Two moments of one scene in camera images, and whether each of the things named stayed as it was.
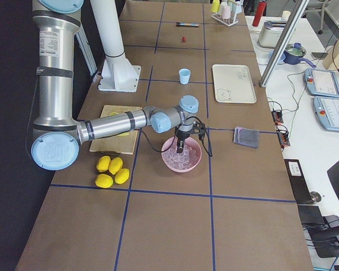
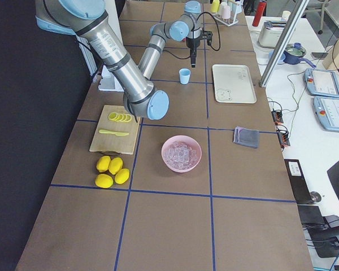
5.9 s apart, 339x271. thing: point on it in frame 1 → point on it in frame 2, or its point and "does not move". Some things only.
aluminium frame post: (283, 43) does not move
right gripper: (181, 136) → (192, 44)
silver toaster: (270, 34) does not move
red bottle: (260, 8) does not move
